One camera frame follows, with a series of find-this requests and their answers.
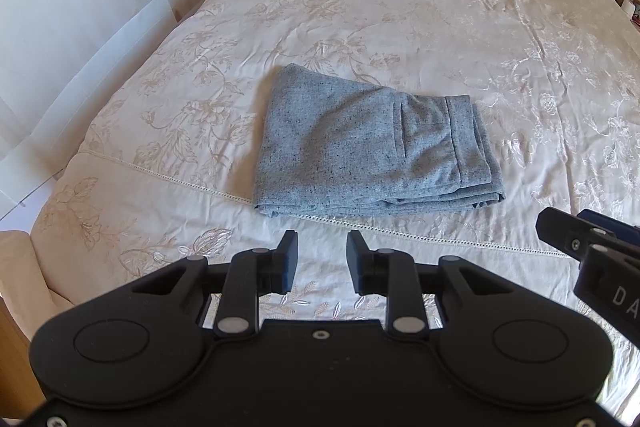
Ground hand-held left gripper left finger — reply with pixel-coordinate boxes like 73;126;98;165
131;230;300;341

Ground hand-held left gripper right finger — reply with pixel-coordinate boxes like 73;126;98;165
346;230;516;341

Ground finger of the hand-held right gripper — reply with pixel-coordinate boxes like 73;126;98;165
535;207;622;264
578;209;640;242

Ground grey speckled pants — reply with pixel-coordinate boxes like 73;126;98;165
251;63;505;219

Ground cream floral bedspread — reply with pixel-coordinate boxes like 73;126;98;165
30;0;640;410

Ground beige upholstered chair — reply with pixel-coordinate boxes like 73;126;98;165
0;229;77;344

